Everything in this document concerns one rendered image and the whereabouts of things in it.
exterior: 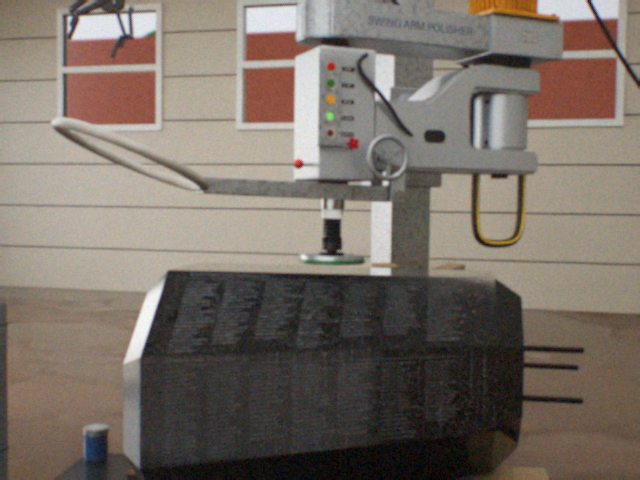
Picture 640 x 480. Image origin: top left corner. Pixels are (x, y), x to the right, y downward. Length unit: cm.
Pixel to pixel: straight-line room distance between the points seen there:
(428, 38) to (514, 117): 43
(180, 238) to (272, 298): 688
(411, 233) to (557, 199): 526
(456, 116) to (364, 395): 99
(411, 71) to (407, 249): 75
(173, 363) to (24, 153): 806
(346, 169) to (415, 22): 54
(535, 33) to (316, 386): 144
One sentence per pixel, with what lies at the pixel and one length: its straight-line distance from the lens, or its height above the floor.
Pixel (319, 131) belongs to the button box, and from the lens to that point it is 251.
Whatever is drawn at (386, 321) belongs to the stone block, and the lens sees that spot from 247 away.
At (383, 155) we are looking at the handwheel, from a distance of 256.
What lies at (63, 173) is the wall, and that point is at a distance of 1010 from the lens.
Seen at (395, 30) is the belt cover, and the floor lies 164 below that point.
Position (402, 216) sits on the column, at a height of 102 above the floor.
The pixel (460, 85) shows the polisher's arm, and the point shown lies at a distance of 280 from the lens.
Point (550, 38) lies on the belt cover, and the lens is 302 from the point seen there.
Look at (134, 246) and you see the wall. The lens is 966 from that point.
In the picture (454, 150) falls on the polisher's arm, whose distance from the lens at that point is 277.
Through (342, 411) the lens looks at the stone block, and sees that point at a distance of 245.
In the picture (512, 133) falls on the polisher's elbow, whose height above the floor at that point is 133.
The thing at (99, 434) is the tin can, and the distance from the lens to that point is 346.
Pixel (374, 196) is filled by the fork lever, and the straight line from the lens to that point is 266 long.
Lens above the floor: 108
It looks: 3 degrees down
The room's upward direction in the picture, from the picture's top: 1 degrees clockwise
